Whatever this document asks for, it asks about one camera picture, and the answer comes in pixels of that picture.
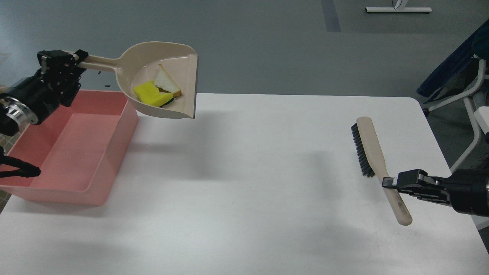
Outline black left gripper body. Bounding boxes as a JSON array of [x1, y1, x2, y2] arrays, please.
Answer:
[[1, 76, 60, 124]]

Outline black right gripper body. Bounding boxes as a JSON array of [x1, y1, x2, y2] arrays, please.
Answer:
[[445, 169, 489, 217]]

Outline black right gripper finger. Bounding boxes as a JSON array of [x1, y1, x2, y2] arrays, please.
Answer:
[[382, 169, 454, 207]]

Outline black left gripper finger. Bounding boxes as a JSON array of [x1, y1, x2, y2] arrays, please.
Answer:
[[59, 49, 88, 107], [37, 50, 77, 86]]

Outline beige hand brush black bristles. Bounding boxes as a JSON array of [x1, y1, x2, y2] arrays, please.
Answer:
[[351, 116, 413, 226]]

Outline beige plastic dustpan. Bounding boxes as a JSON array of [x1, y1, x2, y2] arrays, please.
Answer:
[[79, 42, 198, 119]]

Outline yellow green sponge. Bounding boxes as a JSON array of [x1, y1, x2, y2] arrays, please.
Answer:
[[133, 81, 175, 107]]

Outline white bread slice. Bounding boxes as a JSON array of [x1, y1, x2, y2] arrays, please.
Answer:
[[154, 64, 182, 98]]

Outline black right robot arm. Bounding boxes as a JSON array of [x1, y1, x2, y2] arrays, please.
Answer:
[[381, 168, 489, 217]]

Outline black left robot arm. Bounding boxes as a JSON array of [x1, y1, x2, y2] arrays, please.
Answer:
[[0, 49, 88, 136]]

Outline pink plastic bin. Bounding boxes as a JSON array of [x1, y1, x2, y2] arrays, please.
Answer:
[[0, 90, 139, 205]]

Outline white chair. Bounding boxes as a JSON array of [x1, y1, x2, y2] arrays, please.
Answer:
[[423, 55, 488, 172]]

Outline white floor stand base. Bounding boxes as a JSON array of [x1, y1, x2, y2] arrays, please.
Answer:
[[365, 0, 432, 14]]

